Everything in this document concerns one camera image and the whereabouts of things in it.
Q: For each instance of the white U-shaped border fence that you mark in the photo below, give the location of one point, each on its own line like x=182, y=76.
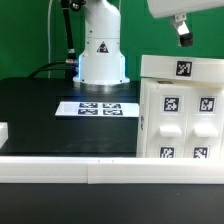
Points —
x=24, y=169

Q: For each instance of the white cabinet door panel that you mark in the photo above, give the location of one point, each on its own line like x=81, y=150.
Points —
x=167, y=119

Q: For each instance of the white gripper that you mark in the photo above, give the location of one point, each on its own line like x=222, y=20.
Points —
x=167, y=8

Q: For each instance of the white cabinet body box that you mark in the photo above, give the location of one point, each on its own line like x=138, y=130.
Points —
x=146, y=85

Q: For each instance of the white marker base sheet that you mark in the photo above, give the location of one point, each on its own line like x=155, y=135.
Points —
x=97, y=109

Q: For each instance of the white cabinet top block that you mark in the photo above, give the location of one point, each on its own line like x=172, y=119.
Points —
x=183, y=68

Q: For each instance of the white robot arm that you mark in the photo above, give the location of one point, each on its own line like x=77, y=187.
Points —
x=102, y=64

